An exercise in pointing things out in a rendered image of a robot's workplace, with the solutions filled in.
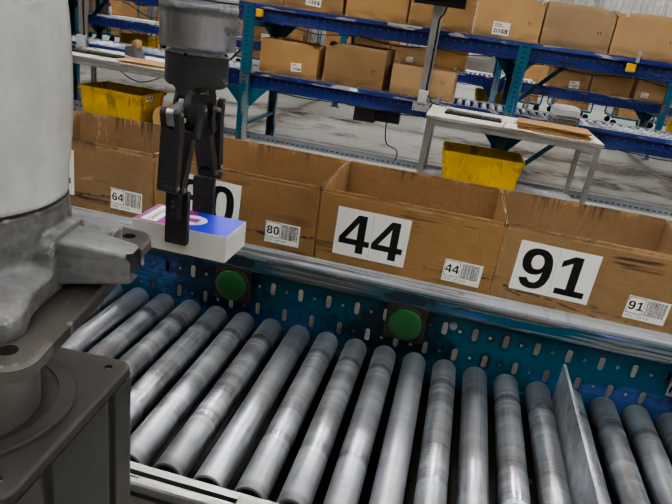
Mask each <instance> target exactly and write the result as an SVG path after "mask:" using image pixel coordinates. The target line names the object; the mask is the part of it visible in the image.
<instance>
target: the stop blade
mask: <svg viewBox="0 0 672 504"><path fill-rule="evenodd" d="M552 405H553V410H554V415H555V420H556V425H557V431H558V436H559V441H560V446H561V451H562V456H563V461H564V466H565V472H566V477H567V482H568V487H569V492H570V497H571V502H572V504H603V503H602V499H601V496H600V492H599V488H598V484H597V480H596V476H595V473H594V469H593V465H592V461H591V457H590V453H589V450H588V446H587V442H586V438H585V434H584V430H583V427H582V423H581V419H580V415H579V411H578V407H577V404H576V400H575V396H574V392H573V388H572V384H571V381H570V377H569V373H568V369H567V365H566V364H563V367H562V370H561V373H560V376H559V379H558V382H557V385H556V388H555V391H554V394H553V398H552Z"/></svg>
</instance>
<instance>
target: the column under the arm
mask: <svg viewBox="0 0 672 504"><path fill-rule="evenodd" d="M40 376H41V401H40V404H39V407H38V408H37V410H36V411H35V413H34V414H33V415H32V416H31V417H30V418H29V419H28V420H27V421H25V422H24V423H23V424H21V425H20V426H18V427H17V428H15V429H13V430H12V431H10V432H8V433H6V434H4V435H1V436H0V504H130V429H131V373H130V367H129V365H128V364H127V363H126V362H125V361H122V360H118V359H113V358H108V357H104V356H99V355H95V354H90V353H85V352H81V351H76V350H72V349H67V348H62V347H60V348H59V349H58V351H57V352H56V353H55V354H54V355H53V356H52V357H51V358H50V359H49V360H48V362H47V363H46V364H45V365H44V366H43V367H42V368H41V369H40Z"/></svg>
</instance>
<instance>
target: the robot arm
mask: <svg viewBox="0 0 672 504"><path fill-rule="evenodd" d="M209 1H212V2H209ZM239 1H240V0H205V1H202V0H159V42H160V43H161V44H162V45H165V46H168V47H170V50H165V65H164V79H165V81H166V82H167V83H169V84H173V85H174V87H175V95H174V99H173V105H172V106H171V107H164V106H162V107H161V108H160V122H161V134H160V147H159V161H158V174H157V190H159V191H164V192H166V206H165V238H164V241H165V242H169V243H173V244H178V245H182V246H186V245H188V243H189V223H190V201H191V192H188V191H186V189H187V184H188V179H189V174H190V169H191V164H192V158H193V153H194V148H195V156H196V163H197V171H198V175H194V176H193V199H192V211H196V212H201V213H206V214H211V215H214V208H215V189H216V178H217V179H221V178H222V176H223V173H222V172H218V171H217V170H220V171H221V170H222V168H223V132H224V112H225V105H226V100H225V99H223V98H217V97H216V90H222V89H225V88H226V87H227V85H228V74H229V58H228V57H226V56H225V54H229V53H234V52H235V51H236V41H237V25H238V16H239V6H236V5H239ZM216 2H219V3H216ZM223 3H227V4H223ZM229 4H234V5H229ZM186 131H190V132H186ZM72 136H73V59H72V39H71V24H70V13H69V5H68V0H0V344H3V343H7V342H10V341H13V340H15V339H17V338H19V337H20V336H22V335H23V334H24V333H25V332H26V330H27V328H28V325H29V322H30V320H31V318H32V316H33V314H34V313H35V312H36V311H37V310H38V309H39V308H40V307H41V306H42V305H43V304H44V303H45V302H46V301H47V300H49V299H50V298H51V297H52V296H53V295H54V294H55V293H56V292H57V291H59V290H60V289H61V288H62V287H63V286H64V285H67V284H129V283H132V282H133V281H134V280H135V278H136V277H137V276H138V275H137V274H135V273H136V271H137V269H138V268H139V267H141V250H140V249H139V247H138V246H137V245H136V244H133V243H130V242H127V241H124V240H122V226H121V224H120V223H119V222H117V221H115V220H113V219H110V218H105V217H97V216H90V215H83V214H77V213H72V208H71V199H70V191H69V168H70V156H71V146H72ZM216 159H217V161H216Z"/></svg>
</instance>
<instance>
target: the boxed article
mask: <svg viewBox="0 0 672 504"><path fill-rule="evenodd" d="M165 206H166V205H162V204H158V205H156V206H154V207H152V208H150V209H149V210H147V211H145V212H143V213H141V214H139V215H137V216H135V217H133V218H132V229H134V230H139V231H143V232H145V233H147V234H148V235H150V236H151V238H152V240H151V247H153V248H157V249H162V250H166V251H171V252H175V253H180V254H185V255H189V256H194V257H198V258H203V259H207V260H212V261H216V262H221V263H225V262H226V261H227V260H229V259H230V258H231V257H232V256H233V255H234V254H235V253H236V252H237V251H239V250H240V249H241V248H242V247H243V246H244V245H245V232H246V222H245V221H240V220H235V219H231V218H226V217H221V216H216V215H211V214H206V213H201V212H196V211H192V210H190V223H189V243H188V245H186V246H182V245H178V244H173V243H169V242H165V241H164V238H165Z"/></svg>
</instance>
